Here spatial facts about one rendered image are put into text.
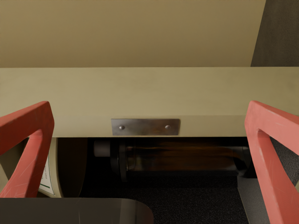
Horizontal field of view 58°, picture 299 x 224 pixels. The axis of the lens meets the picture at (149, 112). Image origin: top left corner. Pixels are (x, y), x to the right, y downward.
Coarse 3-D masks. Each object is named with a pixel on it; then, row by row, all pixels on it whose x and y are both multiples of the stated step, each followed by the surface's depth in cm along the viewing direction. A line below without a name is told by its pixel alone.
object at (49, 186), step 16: (64, 144) 50; (80, 144) 52; (48, 160) 35; (64, 160) 50; (80, 160) 51; (48, 176) 36; (64, 176) 48; (80, 176) 49; (48, 192) 38; (64, 192) 44; (80, 192) 47
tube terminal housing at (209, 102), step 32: (0, 96) 30; (32, 96) 30; (64, 96) 30; (96, 96) 30; (128, 96) 30; (160, 96) 30; (192, 96) 30; (224, 96) 30; (256, 96) 30; (288, 96) 30; (64, 128) 29; (96, 128) 29; (192, 128) 29; (224, 128) 29; (0, 160) 32; (0, 192) 35
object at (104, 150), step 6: (114, 138) 41; (96, 144) 43; (102, 144) 43; (108, 144) 43; (114, 144) 40; (96, 150) 43; (102, 150) 43; (108, 150) 43; (114, 150) 40; (96, 156) 44; (102, 156) 44; (108, 156) 44; (114, 156) 40; (114, 162) 41; (114, 168) 42
